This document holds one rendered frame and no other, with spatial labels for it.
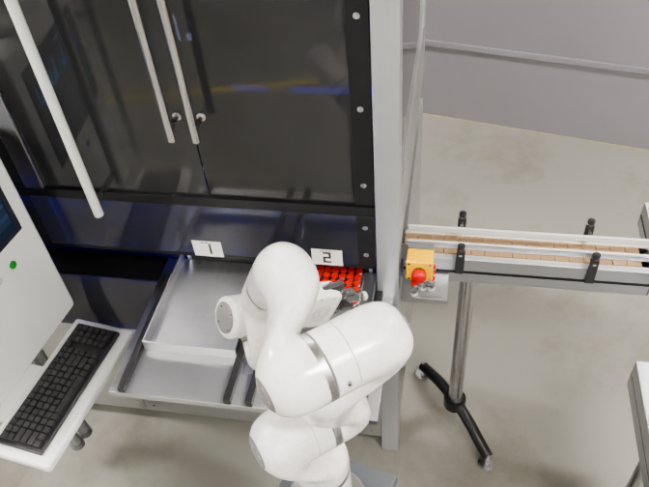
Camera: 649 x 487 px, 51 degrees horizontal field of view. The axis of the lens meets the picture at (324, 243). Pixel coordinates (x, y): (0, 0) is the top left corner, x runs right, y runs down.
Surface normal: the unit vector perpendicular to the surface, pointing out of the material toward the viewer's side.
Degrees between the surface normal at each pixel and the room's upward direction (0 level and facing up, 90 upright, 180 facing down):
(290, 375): 28
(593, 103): 90
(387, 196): 90
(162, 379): 0
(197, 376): 0
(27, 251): 90
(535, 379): 0
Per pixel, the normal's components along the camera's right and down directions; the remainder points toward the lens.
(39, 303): 0.95, 0.16
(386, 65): -0.17, 0.70
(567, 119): -0.37, 0.67
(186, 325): -0.07, -0.71
